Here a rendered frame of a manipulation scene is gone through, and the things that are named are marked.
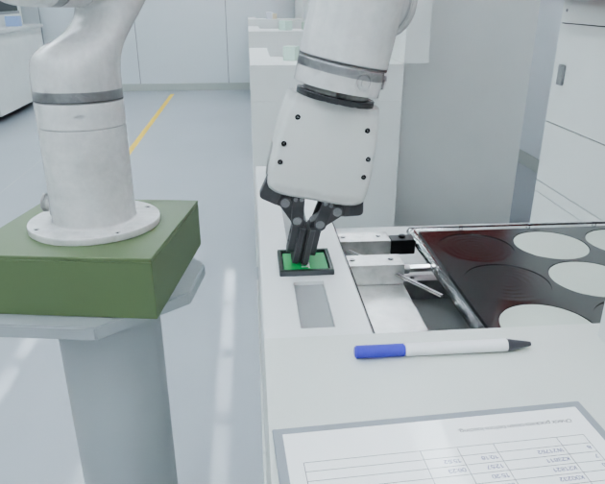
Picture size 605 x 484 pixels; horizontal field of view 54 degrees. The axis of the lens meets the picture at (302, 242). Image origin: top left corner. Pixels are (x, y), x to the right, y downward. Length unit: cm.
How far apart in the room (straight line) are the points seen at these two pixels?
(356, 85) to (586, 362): 29
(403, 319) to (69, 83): 52
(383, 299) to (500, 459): 38
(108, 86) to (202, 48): 773
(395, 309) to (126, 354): 44
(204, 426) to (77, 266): 118
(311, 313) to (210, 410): 147
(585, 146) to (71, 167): 91
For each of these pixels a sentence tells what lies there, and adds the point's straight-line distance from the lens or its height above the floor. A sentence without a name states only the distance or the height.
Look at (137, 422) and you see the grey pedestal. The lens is 104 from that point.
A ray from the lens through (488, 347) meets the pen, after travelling 49.
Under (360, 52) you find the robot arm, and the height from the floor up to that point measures 118.
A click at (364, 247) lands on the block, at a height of 90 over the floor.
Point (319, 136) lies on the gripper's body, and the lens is 56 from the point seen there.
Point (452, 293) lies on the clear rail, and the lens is 72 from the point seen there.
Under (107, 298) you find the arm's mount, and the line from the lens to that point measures 84.
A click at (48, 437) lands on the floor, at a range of 203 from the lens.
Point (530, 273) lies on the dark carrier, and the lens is 81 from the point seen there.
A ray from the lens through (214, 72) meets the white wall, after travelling 860.
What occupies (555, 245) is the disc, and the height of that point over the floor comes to 90.
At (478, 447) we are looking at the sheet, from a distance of 40.
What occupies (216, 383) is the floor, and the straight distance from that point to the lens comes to 211.
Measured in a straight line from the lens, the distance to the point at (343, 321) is 53.
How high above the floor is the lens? 122
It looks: 23 degrees down
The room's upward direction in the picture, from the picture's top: straight up
